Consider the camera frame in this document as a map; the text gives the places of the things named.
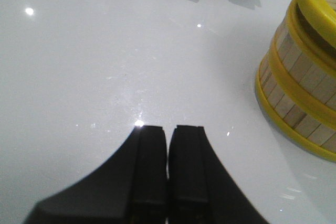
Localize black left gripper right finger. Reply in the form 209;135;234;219
169;125;267;223

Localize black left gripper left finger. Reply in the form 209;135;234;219
25;126;167;223

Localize yellow woven bamboo steamer lid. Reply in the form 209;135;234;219
297;0;335;59

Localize bamboo steamer basket yellow rims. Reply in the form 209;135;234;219
255;53;335;161

